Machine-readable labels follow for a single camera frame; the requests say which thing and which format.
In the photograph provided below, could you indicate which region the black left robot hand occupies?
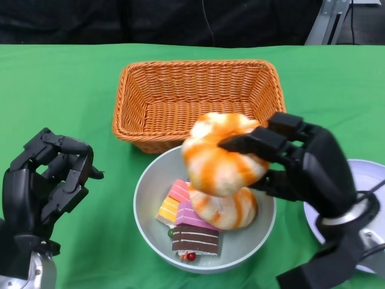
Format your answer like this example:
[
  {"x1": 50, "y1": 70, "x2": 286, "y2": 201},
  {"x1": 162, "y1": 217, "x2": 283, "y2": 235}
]
[{"x1": 1, "y1": 128, "x2": 105, "y2": 238}]

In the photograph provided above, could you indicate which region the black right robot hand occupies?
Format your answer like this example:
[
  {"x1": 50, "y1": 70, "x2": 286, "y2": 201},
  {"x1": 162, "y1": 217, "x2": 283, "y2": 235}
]
[{"x1": 218, "y1": 112, "x2": 359, "y2": 219}]

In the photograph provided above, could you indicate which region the orange striped bread ring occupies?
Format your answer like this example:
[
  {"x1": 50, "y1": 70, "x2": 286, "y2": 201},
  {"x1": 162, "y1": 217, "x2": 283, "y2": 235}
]
[
  {"x1": 182, "y1": 112, "x2": 270, "y2": 198},
  {"x1": 188, "y1": 185, "x2": 259, "y2": 231}
]

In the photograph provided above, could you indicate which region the grey round bowl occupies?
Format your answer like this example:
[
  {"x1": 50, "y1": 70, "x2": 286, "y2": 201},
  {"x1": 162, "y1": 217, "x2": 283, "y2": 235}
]
[{"x1": 133, "y1": 146, "x2": 277, "y2": 274}]

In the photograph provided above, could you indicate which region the pale lilac plate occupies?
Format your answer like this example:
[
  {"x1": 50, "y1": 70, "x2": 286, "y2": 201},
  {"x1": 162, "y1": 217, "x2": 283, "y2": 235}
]
[{"x1": 303, "y1": 158, "x2": 385, "y2": 273}]

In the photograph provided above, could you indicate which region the magenta layer cake slice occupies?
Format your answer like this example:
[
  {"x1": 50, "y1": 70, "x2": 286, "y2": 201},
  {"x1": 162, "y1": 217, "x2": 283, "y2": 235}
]
[{"x1": 174, "y1": 200, "x2": 222, "y2": 231}]

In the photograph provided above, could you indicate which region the chocolate layer cake slice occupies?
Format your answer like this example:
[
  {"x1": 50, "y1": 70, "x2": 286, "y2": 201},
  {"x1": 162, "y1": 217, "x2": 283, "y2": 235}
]
[{"x1": 167, "y1": 225, "x2": 220, "y2": 262}]

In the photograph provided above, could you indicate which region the pink and yellow cake slice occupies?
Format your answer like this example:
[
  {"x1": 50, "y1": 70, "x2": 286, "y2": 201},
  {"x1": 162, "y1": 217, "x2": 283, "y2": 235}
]
[{"x1": 155, "y1": 179, "x2": 191, "y2": 226}]

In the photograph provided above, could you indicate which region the orange wicker basket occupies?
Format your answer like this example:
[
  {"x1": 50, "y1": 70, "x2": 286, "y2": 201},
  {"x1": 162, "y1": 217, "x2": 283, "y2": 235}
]
[{"x1": 111, "y1": 59, "x2": 286, "y2": 154}]

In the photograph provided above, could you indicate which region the green tablecloth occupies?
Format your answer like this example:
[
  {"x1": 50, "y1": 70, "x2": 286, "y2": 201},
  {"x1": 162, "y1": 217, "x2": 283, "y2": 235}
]
[{"x1": 0, "y1": 43, "x2": 385, "y2": 289}]

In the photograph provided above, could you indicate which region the grey metal stand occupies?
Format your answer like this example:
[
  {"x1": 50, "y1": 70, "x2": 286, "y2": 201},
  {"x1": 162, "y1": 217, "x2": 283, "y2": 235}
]
[{"x1": 304, "y1": 0, "x2": 381, "y2": 46}]

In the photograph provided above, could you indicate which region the black cloth backdrop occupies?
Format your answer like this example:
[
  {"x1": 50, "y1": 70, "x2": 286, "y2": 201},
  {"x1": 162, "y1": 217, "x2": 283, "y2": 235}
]
[{"x1": 0, "y1": 0, "x2": 322, "y2": 48}]

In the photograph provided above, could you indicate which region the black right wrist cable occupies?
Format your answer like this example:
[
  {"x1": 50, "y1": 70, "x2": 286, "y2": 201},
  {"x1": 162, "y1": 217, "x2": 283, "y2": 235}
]
[{"x1": 356, "y1": 180, "x2": 385, "y2": 259}]

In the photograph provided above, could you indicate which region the black cable by stand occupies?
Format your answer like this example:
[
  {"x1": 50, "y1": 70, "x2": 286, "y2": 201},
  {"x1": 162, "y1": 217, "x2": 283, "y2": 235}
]
[{"x1": 348, "y1": 5, "x2": 356, "y2": 45}]

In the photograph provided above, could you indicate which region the thin black hanging cable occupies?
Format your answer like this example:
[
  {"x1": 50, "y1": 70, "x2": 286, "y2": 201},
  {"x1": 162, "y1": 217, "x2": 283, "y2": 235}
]
[{"x1": 200, "y1": 0, "x2": 217, "y2": 48}]

